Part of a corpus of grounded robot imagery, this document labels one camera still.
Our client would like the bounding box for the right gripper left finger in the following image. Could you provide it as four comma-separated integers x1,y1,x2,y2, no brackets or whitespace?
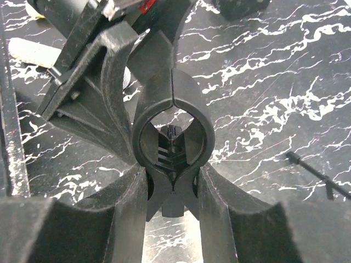
1,165,148,262

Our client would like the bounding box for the black round-base mic stand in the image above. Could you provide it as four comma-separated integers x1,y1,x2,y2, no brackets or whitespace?
131,68,215,221

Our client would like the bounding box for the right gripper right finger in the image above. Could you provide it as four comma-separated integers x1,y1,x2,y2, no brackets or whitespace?
198,164,350,262

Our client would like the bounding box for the cream yellow microphone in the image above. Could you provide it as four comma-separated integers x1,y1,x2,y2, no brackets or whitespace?
8,38,61,68

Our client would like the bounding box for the glitter silver-head microphone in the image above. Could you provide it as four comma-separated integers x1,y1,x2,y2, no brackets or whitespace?
122,67,131,90

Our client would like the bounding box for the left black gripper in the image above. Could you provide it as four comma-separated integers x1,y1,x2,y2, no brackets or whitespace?
29,1,196,165

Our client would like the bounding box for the black tripod shock-mount stand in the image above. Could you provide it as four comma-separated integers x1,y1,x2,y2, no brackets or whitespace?
286,151,350,201

